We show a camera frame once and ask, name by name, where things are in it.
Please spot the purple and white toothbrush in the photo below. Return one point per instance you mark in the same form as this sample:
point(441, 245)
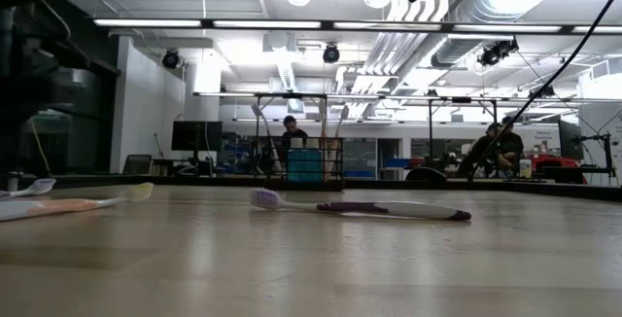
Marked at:
point(43, 186)
point(256, 110)
point(389, 208)

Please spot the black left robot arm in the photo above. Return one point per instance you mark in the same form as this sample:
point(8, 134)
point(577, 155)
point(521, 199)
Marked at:
point(19, 40)

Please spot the long ceiling light bar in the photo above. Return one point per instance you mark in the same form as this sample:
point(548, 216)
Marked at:
point(328, 25)

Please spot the blue storage bin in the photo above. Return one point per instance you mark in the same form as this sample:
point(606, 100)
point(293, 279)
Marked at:
point(397, 162)

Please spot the person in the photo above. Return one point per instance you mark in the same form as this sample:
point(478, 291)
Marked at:
point(481, 154)
point(290, 125)
point(510, 144)

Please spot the white plastic container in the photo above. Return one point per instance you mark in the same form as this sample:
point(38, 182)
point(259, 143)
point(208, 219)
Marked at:
point(525, 168)

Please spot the black computer monitor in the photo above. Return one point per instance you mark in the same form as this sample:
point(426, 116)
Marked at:
point(569, 139)
point(196, 135)

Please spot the red bag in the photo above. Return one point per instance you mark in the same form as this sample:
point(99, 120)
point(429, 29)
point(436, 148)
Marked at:
point(559, 161)

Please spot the grey office chair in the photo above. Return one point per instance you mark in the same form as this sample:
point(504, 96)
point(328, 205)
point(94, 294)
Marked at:
point(137, 164)

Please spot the orange toothbrush yellow bristles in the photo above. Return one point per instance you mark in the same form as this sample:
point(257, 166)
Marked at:
point(58, 206)

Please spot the black ceiling camera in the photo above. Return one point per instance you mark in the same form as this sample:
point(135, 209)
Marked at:
point(495, 53)

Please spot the black metal frame stand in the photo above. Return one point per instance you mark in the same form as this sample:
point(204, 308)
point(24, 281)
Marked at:
point(291, 95)
point(461, 99)

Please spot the black aluminium table frame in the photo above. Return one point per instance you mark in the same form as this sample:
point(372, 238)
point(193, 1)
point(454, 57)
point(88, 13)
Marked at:
point(146, 179)

